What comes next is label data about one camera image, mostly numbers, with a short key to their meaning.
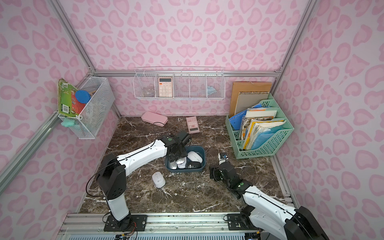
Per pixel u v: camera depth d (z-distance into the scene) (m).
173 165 0.90
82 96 0.75
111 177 0.46
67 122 0.64
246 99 0.96
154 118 1.17
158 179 0.86
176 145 0.63
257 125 0.80
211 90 1.00
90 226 0.73
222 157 0.74
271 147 0.89
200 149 1.01
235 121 1.00
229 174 0.63
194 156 0.94
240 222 0.65
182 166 0.90
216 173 0.75
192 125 1.13
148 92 0.96
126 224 0.66
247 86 0.95
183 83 0.99
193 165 0.90
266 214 0.49
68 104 0.70
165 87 0.95
